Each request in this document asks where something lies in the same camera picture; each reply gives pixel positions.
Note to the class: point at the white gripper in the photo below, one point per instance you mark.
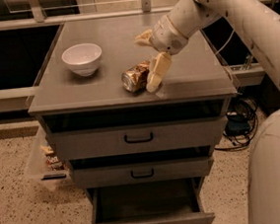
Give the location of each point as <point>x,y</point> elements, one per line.
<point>166,36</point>

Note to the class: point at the crushed orange soda can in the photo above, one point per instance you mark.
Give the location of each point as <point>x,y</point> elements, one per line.
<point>135,78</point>

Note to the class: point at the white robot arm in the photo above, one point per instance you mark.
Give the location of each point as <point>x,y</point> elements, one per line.
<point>259,28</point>

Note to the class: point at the grey drawer cabinet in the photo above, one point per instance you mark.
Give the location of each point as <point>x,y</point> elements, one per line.
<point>196,74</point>

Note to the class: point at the grey top drawer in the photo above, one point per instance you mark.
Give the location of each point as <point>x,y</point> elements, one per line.
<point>115,132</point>

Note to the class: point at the grey drawer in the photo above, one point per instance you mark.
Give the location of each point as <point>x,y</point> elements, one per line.
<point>167,202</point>
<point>140,168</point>
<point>115,132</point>

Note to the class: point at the grey middle drawer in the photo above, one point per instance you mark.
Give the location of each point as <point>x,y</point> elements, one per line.
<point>140,168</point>

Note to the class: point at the grey bottom drawer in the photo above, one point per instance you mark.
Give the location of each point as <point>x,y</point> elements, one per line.
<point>167,202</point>

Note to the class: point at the white ceramic bowl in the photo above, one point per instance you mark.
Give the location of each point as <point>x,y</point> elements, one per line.
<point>83,59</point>

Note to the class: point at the blue box on floor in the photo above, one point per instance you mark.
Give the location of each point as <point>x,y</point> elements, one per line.
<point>237,125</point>

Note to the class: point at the red snack bag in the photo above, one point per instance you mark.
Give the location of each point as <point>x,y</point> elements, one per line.
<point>54,163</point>

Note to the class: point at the clear plastic storage bin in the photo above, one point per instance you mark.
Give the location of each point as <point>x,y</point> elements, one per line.
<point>37,170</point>

